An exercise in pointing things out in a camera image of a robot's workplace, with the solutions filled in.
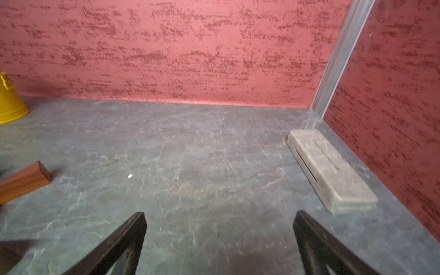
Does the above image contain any yellow pencil cup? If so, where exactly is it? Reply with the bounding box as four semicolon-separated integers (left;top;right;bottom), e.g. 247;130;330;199
0;72;29;124

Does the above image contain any right aluminium corner post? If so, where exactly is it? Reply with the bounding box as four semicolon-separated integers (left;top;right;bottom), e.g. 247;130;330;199
311;0;375;118

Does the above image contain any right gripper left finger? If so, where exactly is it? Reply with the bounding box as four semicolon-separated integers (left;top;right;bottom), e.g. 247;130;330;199
65;212;147;275

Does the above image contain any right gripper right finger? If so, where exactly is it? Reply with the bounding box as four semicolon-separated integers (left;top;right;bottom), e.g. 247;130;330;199
293;210;378;275

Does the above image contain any reddish brown triangle block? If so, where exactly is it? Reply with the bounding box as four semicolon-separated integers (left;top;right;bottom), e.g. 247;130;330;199
1;161;52;205

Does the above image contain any grey eraser block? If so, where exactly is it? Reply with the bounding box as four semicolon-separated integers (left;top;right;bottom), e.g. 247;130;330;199
287;129;378;214

